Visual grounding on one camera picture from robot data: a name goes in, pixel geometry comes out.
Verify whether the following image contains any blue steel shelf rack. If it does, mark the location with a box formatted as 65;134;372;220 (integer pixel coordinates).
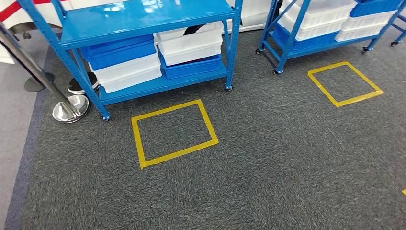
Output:
16;0;244;122
390;14;406;47
255;0;406;76

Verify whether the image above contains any white plastic crate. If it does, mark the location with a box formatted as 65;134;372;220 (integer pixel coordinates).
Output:
160;41;223;66
334;23;387;43
153;21;224;53
88;51;162;81
95;67;163;94
278;14;350;43
281;0;358;30
341;10;398;32

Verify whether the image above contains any yellow floor tape square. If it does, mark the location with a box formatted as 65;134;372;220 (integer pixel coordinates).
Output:
307;61;384;109
131;99;219;170

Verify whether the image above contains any black white-soled shoe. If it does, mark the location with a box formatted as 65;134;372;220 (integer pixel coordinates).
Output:
67;72;100;95

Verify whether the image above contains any chrome barrier stanchion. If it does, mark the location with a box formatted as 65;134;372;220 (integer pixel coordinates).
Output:
0;22;90;124

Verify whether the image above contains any black barrier stanchion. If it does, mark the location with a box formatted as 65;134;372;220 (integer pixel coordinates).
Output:
0;39;55;93

